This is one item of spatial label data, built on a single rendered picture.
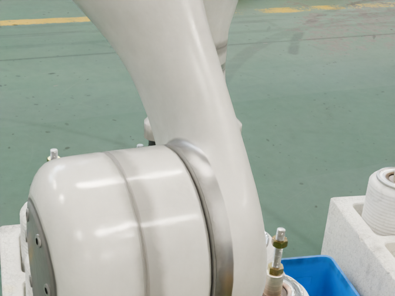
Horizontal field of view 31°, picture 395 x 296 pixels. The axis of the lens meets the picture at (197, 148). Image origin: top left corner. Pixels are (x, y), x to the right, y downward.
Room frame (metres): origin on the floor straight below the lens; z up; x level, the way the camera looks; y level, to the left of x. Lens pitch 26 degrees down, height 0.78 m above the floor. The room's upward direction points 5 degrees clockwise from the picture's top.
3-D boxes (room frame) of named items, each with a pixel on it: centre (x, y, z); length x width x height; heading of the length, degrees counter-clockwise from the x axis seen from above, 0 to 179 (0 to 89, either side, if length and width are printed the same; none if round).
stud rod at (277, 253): (0.71, -0.10, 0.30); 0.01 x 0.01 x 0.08
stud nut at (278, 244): (0.71, -0.10, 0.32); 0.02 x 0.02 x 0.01; 39
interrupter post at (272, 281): (0.71, -0.10, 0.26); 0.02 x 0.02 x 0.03
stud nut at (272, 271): (0.71, -0.10, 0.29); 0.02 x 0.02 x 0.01; 39
